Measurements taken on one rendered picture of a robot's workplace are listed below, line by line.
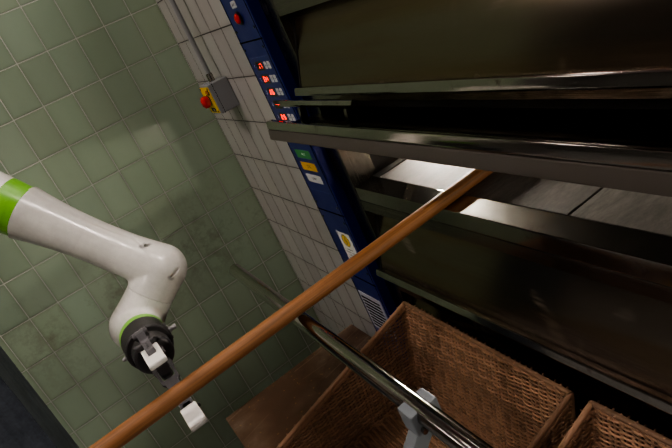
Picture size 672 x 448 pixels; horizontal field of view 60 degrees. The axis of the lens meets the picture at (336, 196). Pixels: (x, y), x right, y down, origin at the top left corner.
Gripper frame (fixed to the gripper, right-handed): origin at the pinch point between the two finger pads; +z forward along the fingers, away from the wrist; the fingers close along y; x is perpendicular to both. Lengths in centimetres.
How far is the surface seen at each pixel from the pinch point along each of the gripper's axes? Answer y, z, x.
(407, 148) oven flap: -22, 20, -45
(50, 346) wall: 26, -126, 28
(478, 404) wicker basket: 51, -3, -52
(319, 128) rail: -24, -7, -46
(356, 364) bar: 1.8, 21.1, -22.8
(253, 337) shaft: -1.0, 1.6, -14.7
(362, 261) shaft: -0.7, 1.7, -38.7
